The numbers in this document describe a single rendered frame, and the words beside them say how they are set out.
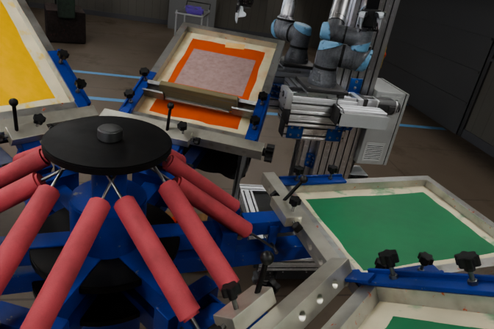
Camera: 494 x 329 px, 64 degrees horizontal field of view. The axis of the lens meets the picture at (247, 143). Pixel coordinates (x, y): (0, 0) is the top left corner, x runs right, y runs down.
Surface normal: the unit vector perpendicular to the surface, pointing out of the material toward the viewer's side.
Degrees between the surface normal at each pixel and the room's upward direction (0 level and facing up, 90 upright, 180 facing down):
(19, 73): 32
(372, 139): 90
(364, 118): 90
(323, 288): 58
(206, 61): 24
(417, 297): 90
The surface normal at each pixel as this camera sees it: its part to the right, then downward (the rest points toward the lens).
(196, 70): 0.06, -0.67
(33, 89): 0.52, -0.57
